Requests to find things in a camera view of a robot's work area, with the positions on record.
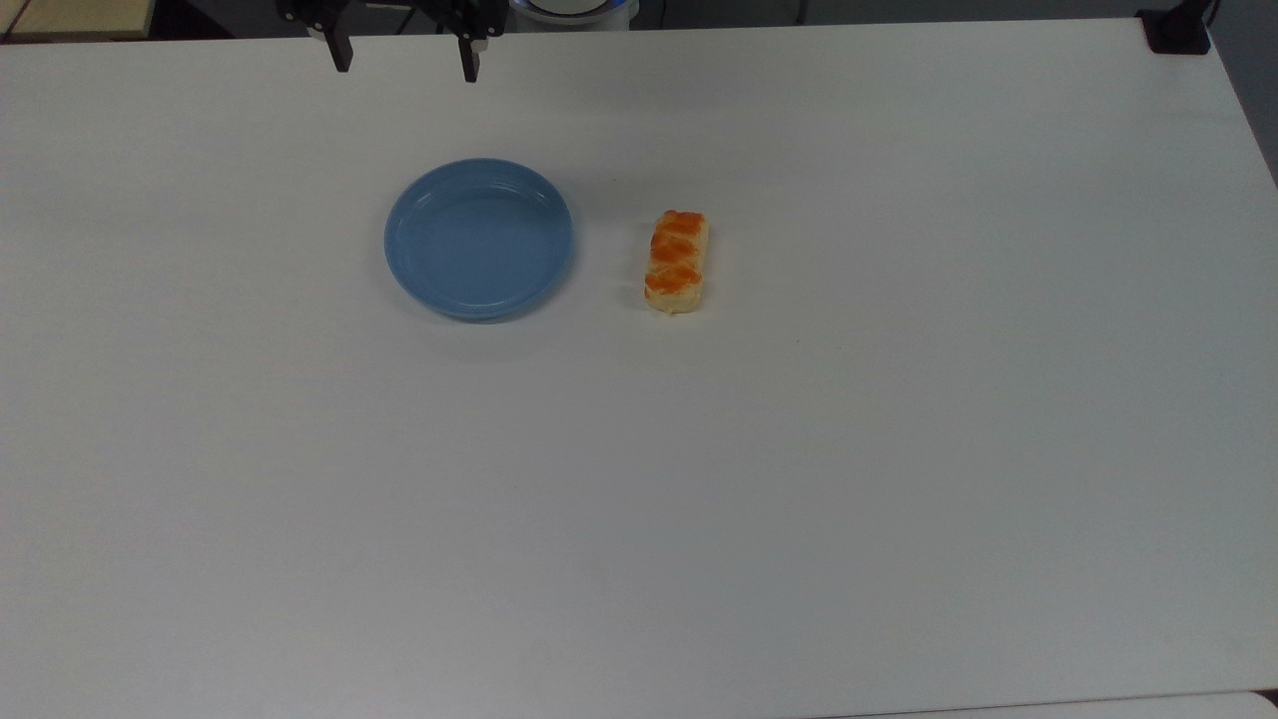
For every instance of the orange glazed bread loaf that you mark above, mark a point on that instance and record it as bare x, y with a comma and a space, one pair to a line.
677, 262

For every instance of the light wooden desk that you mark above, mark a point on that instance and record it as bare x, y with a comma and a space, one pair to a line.
80, 15

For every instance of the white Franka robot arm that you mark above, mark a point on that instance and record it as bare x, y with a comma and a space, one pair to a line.
574, 12

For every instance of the blue round plate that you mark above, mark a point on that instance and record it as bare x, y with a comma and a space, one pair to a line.
479, 240

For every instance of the black corner clamp mount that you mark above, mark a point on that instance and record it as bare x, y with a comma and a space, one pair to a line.
1178, 30

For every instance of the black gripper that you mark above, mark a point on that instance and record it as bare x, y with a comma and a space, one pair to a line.
384, 6

